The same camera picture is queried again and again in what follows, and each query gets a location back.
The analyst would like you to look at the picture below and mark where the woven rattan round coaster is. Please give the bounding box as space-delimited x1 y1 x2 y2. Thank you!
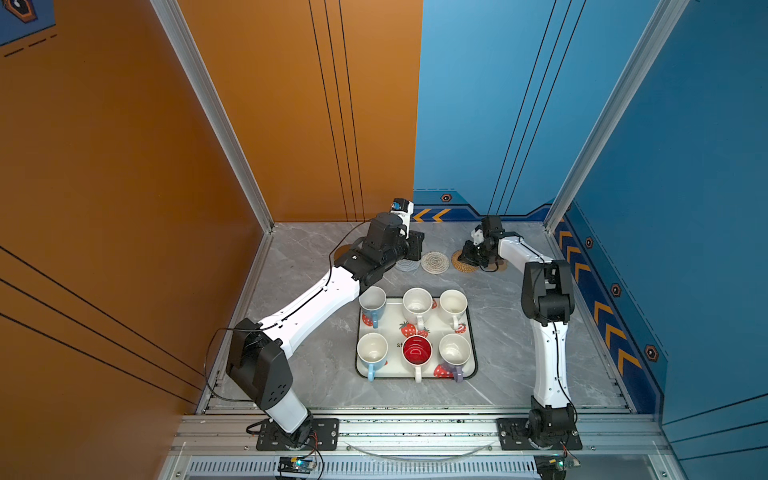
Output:
451 251 508 273

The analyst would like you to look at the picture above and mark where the grey woven rope coaster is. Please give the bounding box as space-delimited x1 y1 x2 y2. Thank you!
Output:
395 259 420 272

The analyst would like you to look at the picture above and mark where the multicolour woven rope coaster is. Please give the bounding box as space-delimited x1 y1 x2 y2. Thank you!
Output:
420 251 451 275

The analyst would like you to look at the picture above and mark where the dark brown wooden round coaster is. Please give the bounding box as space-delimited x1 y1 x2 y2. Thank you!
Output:
332 244 351 263

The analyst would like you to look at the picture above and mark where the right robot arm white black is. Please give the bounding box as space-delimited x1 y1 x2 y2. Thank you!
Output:
459 216 583 450

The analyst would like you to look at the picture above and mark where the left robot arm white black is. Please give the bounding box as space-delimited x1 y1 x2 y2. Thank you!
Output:
225 198 424 448

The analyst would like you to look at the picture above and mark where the white mug back right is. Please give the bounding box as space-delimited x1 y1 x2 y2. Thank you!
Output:
438 289 468 331

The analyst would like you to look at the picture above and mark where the white speckled mug back middle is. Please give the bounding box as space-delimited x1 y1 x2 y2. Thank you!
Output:
402 287 433 331

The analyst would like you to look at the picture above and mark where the blue mug back left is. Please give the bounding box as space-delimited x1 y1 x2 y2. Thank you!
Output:
358 286 387 329

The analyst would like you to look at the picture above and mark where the red interior mug front middle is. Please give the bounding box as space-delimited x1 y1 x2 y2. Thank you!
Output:
401 335 433 383

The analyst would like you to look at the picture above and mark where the white strawberry tray black rim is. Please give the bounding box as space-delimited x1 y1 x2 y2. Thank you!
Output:
355 297 478 382

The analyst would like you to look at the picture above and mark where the light blue mug front left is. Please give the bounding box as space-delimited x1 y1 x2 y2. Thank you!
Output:
356 332 389 382

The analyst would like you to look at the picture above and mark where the right green circuit board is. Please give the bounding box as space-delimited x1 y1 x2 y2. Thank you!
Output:
534 457 581 480

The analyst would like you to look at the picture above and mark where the green circuit board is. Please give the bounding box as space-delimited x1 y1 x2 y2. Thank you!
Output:
276 456 320 479
534 457 581 480

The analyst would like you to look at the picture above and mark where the left green circuit board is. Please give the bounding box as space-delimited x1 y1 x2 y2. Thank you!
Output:
276 456 320 479

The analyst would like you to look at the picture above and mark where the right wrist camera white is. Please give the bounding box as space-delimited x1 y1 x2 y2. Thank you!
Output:
471 226 485 246

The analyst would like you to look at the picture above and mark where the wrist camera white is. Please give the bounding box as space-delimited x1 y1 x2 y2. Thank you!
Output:
471 226 485 246
390 198 414 238

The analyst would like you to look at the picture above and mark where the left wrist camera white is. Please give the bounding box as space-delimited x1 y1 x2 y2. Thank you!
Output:
390 198 414 238

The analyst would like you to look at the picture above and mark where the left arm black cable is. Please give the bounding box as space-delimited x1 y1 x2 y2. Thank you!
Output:
202 218 376 404

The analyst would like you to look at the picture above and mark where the purple handled mug front right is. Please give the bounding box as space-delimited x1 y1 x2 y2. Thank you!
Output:
439 333 472 383

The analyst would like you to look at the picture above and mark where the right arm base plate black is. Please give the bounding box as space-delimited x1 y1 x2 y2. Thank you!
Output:
496 417 584 452

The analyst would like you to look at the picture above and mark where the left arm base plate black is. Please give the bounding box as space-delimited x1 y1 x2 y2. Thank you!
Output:
256 417 339 452

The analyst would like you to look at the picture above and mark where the clear cable on rail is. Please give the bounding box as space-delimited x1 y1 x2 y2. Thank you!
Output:
341 441 496 463

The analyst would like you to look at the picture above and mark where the aluminium front rail frame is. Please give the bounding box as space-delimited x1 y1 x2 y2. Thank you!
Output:
158 408 686 479

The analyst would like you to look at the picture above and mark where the right aluminium corner post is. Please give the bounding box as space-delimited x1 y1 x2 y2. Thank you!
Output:
543 0 689 234

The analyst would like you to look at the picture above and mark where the aluminium corner post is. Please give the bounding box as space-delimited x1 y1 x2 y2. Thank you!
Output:
150 0 274 234
543 0 689 234

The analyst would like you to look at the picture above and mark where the left aluminium corner post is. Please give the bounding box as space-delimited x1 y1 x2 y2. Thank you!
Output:
150 0 274 234

